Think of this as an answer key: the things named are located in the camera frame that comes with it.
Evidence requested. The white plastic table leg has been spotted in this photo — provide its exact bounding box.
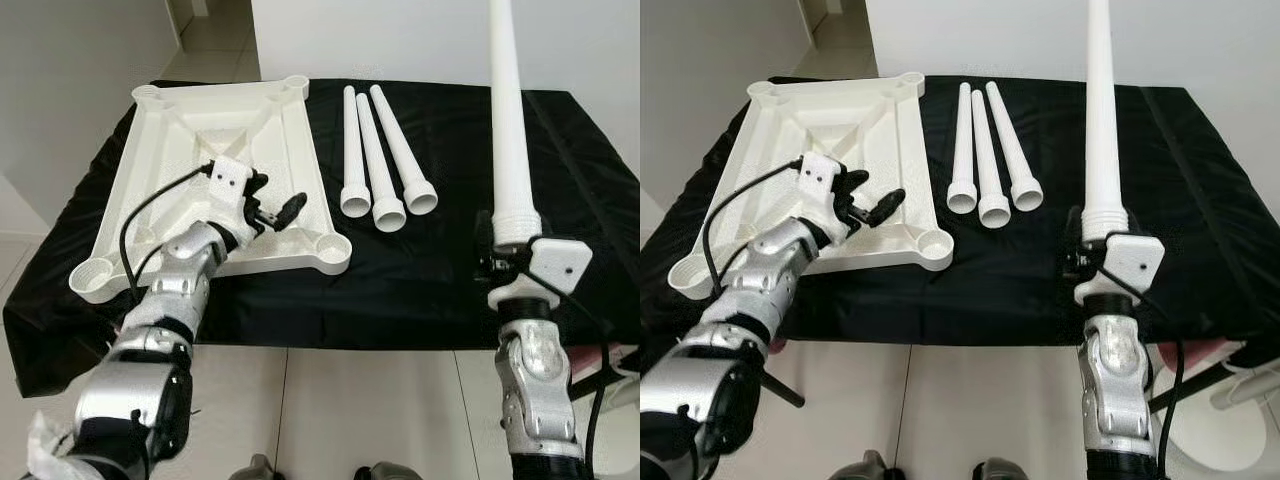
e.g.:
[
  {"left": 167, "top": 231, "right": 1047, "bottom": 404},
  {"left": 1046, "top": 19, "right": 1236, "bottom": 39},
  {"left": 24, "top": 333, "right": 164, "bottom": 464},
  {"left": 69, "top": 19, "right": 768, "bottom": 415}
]
[
  {"left": 970, "top": 90, "right": 1011, "bottom": 229},
  {"left": 947, "top": 82, "right": 979, "bottom": 214},
  {"left": 355, "top": 93, "right": 408, "bottom": 233},
  {"left": 369, "top": 84, "right": 439, "bottom": 215},
  {"left": 488, "top": 0, "right": 543, "bottom": 246},
  {"left": 985, "top": 81, "right": 1044, "bottom": 211},
  {"left": 1084, "top": 0, "right": 1133, "bottom": 244},
  {"left": 340, "top": 86, "right": 372, "bottom": 219}
]

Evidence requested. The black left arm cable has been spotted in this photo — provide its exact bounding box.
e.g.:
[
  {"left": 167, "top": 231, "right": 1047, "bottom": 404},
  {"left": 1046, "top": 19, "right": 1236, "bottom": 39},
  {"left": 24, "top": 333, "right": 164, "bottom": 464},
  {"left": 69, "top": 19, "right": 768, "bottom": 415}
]
[
  {"left": 703, "top": 160, "right": 806, "bottom": 296},
  {"left": 118, "top": 163, "right": 216, "bottom": 301}
]

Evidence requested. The black metal worktable leg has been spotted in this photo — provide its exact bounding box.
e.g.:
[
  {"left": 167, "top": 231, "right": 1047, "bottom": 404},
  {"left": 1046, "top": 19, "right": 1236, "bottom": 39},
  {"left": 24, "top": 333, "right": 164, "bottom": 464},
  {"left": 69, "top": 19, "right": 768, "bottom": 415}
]
[
  {"left": 1150, "top": 372, "right": 1219, "bottom": 413},
  {"left": 762, "top": 368, "right": 807, "bottom": 409}
]

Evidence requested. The white plastic children table top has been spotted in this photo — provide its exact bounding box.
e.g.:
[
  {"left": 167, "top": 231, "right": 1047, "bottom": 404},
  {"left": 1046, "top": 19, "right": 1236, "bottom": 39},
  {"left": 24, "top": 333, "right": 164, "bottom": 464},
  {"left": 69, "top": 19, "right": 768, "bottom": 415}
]
[
  {"left": 68, "top": 75, "right": 353, "bottom": 305},
  {"left": 668, "top": 72, "right": 955, "bottom": 301}
]

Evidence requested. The black tablecloth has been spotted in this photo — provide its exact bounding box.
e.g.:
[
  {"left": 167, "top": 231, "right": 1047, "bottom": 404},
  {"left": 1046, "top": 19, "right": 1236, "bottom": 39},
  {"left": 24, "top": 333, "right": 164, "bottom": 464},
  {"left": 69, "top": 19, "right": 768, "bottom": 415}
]
[
  {"left": 3, "top": 80, "right": 640, "bottom": 399},
  {"left": 640, "top": 76, "right": 1280, "bottom": 373}
]

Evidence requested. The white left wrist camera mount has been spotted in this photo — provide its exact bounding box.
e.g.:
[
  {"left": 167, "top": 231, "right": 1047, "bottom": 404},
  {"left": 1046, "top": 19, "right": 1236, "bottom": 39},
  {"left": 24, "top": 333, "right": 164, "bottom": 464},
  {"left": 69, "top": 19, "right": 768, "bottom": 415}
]
[
  {"left": 797, "top": 153, "right": 853, "bottom": 237},
  {"left": 205, "top": 155, "right": 263, "bottom": 241}
]

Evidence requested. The pink stool seat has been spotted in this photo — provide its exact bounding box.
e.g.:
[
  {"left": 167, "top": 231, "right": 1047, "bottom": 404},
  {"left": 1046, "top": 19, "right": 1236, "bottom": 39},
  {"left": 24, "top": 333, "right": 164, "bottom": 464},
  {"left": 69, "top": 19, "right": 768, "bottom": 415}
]
[
  {"left": 1158, "top": 338, "right": 1249, "bottom": 379},
  {"left": 572, "top": 343, "right": 640, "bottom": 386}
]

